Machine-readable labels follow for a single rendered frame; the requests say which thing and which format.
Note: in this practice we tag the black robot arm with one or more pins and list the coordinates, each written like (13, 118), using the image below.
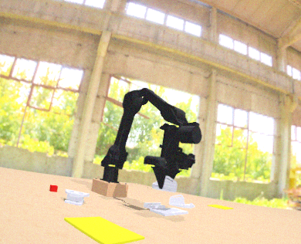
(186, 133)

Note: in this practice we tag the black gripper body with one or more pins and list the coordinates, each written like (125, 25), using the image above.
(167, 149)

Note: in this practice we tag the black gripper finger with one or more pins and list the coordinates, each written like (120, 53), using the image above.
(160, 174)
(172, 173)

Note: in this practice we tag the small red block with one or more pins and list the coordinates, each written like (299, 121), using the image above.
(53, 188)

